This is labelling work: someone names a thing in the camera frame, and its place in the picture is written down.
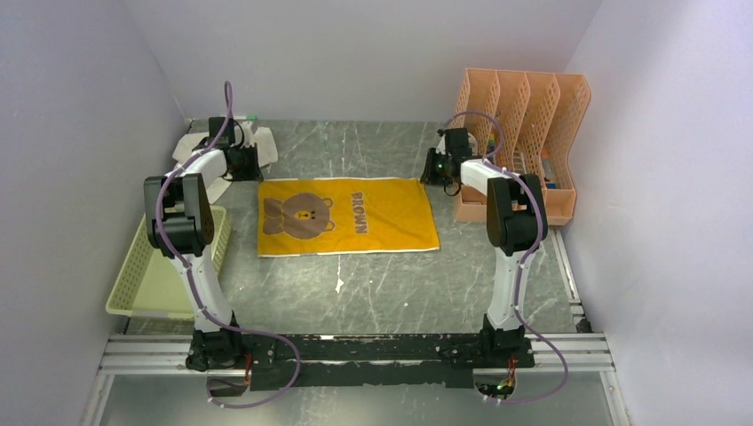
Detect yellow brown bear towel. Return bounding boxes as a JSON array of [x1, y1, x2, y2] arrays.
[[258, 177, 440, 257]]

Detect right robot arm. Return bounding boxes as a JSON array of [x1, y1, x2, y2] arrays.
[[420, 128, 548, 367]]

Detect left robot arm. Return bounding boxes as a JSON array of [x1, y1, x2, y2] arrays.
[[143, 116, 263, 372]]

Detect white crumpled towel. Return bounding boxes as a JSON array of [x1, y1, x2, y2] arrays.
[[172, 126, 278, 203]]

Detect orange file organizer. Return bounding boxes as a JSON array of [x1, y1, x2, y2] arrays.
[[450, 68, 591, 226]]

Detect green plastic basket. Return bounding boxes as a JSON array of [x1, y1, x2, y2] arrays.
[[106, 205, 232, 320]]

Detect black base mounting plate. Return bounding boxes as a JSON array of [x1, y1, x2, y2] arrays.
[[202, 332, 535, 391]]

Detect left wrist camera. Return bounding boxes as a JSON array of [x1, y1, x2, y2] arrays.
[[234, 121, 258, 148]]

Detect aluminium frame rails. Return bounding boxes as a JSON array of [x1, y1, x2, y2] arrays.
[[79, 232, 633, 426]]

